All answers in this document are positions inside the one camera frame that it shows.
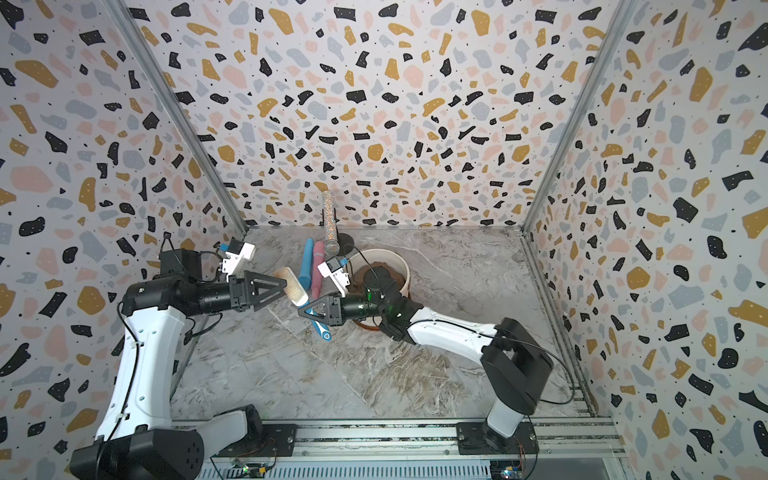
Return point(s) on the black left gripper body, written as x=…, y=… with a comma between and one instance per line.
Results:
x=238, y=298

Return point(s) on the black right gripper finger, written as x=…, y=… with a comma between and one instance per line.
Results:
x=319, y=306
x=317, y=318

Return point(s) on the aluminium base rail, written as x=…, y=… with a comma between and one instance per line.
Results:
x=541, y=448

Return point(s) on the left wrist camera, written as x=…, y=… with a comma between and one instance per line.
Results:
x=237, y=253

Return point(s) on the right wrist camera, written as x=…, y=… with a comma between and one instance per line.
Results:
x=335, y=269

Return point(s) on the terracotta plastic saucer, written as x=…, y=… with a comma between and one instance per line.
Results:
x=366, y=323

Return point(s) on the pink silicone brush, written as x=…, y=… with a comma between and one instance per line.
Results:
x=318, y=258

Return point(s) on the blue mesh-head scrubber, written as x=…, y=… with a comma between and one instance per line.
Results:
x=305, y=272

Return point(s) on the speckled upright tube brush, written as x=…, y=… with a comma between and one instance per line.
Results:
x=331, y=242

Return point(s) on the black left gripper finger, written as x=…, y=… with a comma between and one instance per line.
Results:
x=258, y=280
x=262, y=297

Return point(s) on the white scrub brush blue handle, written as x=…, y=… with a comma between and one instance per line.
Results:
x=299, y=297

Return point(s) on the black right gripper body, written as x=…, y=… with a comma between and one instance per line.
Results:
x=356, y=308

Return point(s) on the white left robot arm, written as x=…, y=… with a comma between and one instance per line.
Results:
x=137, y=438

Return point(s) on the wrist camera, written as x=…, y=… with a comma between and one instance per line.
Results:
x=335, y=269
x=237, y=253

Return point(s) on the cream ribbed ceramic pot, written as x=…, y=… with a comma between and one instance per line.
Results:
x=393, y=259

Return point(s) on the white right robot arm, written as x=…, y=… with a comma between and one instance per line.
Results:
x=516, y=366

